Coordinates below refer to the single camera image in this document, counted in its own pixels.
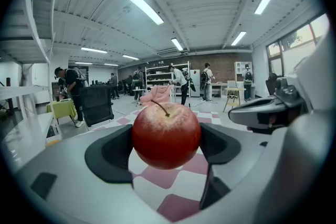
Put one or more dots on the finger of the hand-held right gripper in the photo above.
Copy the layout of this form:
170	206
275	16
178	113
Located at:
252	112

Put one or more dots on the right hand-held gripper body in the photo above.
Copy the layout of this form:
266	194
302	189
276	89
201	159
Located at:
302	160

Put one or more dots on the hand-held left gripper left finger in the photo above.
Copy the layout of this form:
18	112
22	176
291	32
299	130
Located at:
71	165

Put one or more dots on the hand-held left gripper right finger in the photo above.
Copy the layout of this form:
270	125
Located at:
236	149

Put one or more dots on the red apple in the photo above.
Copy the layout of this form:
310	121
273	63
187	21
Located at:
166	136

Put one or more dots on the round wooden table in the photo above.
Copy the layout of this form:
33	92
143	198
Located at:
235	90

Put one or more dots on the light wooden desk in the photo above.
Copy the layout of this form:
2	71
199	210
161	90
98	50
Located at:
219	86

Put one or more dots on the yellow-green covered table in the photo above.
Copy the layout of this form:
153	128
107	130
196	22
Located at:
63	110

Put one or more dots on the white refrigerator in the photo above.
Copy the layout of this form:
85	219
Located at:
195	84

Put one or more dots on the black mesh office chair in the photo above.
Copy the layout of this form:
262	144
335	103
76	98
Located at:
95	105

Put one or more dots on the pink white checkered cloth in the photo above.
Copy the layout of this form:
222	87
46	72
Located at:
168	181

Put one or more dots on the large window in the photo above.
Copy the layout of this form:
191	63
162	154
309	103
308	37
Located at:
294	44

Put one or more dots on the white metal rack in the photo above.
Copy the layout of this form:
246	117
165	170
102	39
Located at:
18	91

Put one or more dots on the pink lounge chair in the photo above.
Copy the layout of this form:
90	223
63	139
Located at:
157	94

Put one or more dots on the white open shelving unit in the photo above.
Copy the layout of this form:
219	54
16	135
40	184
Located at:
158	74

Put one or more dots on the white wall cabinet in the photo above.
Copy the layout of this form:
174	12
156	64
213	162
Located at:
240	70

